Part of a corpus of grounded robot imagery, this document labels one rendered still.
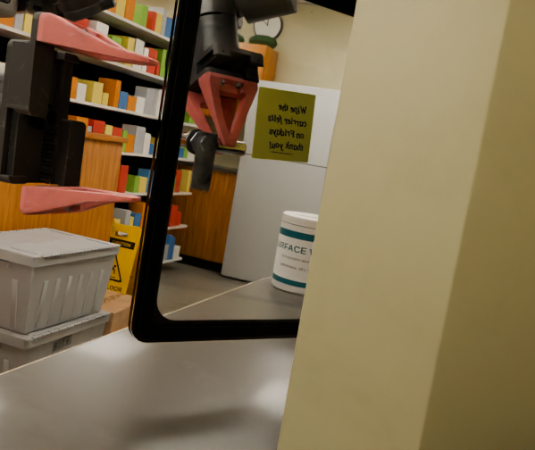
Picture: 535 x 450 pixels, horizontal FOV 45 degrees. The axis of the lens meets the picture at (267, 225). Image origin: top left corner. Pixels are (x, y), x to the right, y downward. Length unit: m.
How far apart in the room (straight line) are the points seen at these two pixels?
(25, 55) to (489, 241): 0.36
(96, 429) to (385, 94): 0.37
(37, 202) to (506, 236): 0.35
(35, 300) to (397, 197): 2.33
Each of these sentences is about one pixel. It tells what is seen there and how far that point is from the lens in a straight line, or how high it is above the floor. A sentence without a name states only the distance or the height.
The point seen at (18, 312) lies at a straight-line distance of 2.76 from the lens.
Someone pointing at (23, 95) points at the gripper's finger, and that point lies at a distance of 0.49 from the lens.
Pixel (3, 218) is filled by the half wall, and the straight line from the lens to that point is 3.19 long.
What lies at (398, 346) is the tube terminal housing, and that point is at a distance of 0.51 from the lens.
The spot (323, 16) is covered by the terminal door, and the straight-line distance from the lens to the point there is 0.74.
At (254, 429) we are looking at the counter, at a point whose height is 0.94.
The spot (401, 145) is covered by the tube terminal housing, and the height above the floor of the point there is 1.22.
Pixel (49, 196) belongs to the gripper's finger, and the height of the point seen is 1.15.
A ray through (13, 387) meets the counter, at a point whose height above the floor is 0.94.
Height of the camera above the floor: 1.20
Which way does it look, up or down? 6 degrees down
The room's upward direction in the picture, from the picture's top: 10 degrees clockwise
